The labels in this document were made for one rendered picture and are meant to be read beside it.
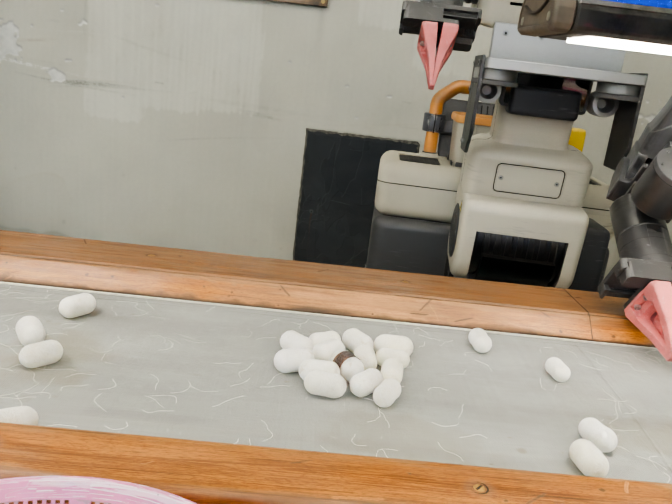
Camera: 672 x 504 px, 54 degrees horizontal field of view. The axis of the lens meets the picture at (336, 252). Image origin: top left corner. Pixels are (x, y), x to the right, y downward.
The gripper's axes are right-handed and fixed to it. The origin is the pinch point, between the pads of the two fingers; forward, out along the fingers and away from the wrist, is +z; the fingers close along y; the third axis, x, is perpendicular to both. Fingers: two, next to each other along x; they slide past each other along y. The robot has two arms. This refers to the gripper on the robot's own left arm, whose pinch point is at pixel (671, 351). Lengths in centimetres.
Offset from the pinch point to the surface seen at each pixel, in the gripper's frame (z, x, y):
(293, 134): -155, 129, -49
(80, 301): 2, -1, -60
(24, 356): 12, -8, -60
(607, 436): 14.6, -11.1, -14.4
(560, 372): 5.6, -3.5, -13.9
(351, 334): 3.3, -2.3, -33.6
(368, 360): 7.3, -5.2, -32.2
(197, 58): -173, 112, -89
